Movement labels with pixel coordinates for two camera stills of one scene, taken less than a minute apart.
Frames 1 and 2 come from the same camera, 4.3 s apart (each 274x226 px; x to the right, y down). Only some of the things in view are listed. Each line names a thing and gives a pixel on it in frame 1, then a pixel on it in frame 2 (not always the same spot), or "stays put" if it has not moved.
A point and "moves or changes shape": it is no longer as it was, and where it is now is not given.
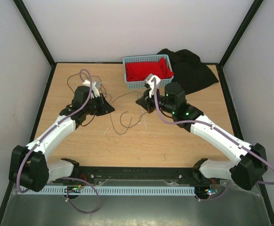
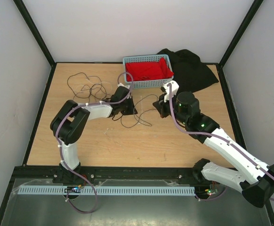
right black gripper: [142, 101] to [161, 105]
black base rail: [137, 176] stays put
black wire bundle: [101, 84] moves or changes shape
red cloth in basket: [141, 71] stays put
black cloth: [188, 69] stays put
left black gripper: [105, 107] to [132, 110]
